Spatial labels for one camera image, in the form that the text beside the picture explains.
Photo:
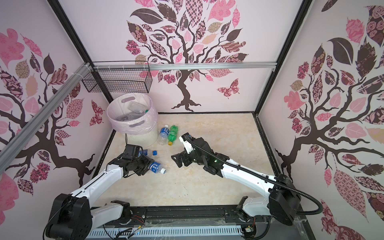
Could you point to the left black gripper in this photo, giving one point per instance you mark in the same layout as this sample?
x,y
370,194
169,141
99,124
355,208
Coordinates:
x,y
147,161

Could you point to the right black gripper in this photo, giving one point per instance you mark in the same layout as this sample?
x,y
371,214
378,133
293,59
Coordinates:
x,y
179,157

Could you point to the blue label bottle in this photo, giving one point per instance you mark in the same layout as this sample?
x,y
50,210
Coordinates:
x,y
164,134
148,152
157,168

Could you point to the long clear crushed bottle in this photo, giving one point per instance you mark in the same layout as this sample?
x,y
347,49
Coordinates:
x,y
128,117

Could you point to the clear square bottle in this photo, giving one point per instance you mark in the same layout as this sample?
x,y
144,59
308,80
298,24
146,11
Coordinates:
x,y
137,108

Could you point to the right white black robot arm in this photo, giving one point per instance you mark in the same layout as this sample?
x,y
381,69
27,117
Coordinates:
x,y
278,197

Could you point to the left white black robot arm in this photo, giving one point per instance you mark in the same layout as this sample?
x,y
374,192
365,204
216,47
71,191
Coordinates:
x,y
73,216

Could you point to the pink plastic bin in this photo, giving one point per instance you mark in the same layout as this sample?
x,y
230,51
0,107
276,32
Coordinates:
x,y
143,131

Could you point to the light green bottle yellow cap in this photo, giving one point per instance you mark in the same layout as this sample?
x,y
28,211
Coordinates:
x,y
173,135

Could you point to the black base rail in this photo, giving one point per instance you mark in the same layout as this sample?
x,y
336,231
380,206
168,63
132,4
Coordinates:
x,y
253,228

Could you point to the white slotted cable duct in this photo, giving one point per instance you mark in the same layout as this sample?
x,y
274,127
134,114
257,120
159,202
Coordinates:
x,y
157,233

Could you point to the black wire basket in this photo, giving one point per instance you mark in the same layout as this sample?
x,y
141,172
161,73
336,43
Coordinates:
x,y
119,77

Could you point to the aluminium rail back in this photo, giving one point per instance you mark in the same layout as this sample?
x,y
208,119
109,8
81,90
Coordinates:
x,y
168,67

